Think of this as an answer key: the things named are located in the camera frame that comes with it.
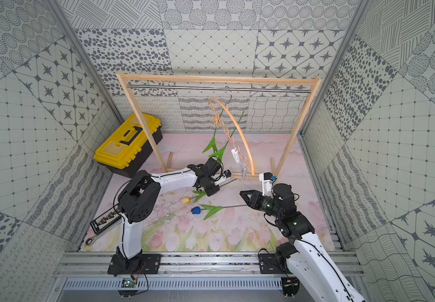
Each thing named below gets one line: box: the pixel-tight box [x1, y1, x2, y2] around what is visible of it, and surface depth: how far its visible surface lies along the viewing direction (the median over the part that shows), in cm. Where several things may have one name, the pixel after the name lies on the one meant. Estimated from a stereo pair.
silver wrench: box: [85, 219, 123, 247], surface depth 82 cm
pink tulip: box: [208, 110, 245, 165], surface depth 83 cm
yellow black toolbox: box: [93, 113, 163, 179], surface depth 94 cm
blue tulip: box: [191, 204, 248, 221], surface depth 90 cm
